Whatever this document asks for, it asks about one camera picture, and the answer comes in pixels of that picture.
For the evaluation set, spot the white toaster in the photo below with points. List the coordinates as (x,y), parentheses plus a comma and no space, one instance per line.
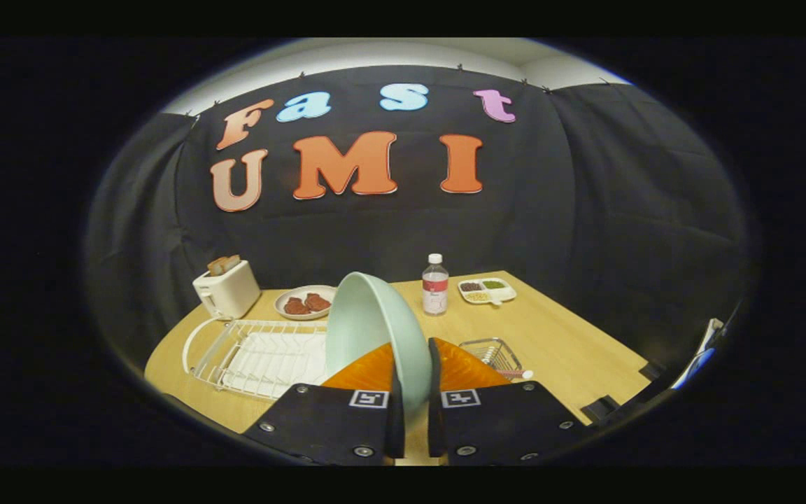
(228,294)

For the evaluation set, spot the red meat piece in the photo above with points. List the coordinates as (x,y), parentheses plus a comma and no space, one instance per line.
(296,306)
(317,302)

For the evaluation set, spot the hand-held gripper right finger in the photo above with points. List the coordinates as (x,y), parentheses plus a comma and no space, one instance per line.
(501,423)

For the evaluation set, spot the black backdrop cloth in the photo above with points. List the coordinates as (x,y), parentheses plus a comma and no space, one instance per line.
(585,210)

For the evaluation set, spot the white divided condiment tray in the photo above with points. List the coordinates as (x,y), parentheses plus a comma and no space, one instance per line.
(487,290)

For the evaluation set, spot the mint green plate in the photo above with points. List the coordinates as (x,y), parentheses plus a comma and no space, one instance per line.
(375,322)

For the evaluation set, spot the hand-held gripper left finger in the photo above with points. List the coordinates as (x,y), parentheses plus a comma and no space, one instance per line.
(319,423)

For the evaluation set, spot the clear red-label water bottle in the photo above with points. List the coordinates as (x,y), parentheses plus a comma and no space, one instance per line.
(435,290)

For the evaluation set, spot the black table clamp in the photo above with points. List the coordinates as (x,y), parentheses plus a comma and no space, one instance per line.
(600,408)

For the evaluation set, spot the toast slice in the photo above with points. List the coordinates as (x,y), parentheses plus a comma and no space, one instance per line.
(216,266)
(231,262)

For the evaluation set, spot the white plate with meat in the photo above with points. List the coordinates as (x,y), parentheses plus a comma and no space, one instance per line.
(291,292)

